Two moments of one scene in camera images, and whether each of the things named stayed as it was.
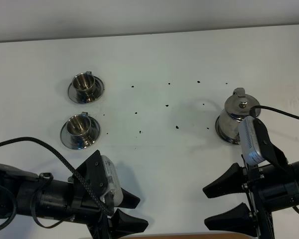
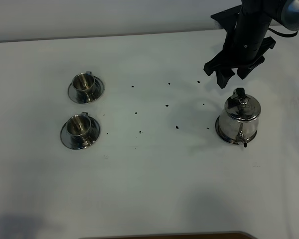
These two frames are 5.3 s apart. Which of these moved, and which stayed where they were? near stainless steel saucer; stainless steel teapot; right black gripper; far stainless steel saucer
Moved: right black gripper
Stayed: near stainless steel saucer; stainless steel teapot; far stainless steel saucer
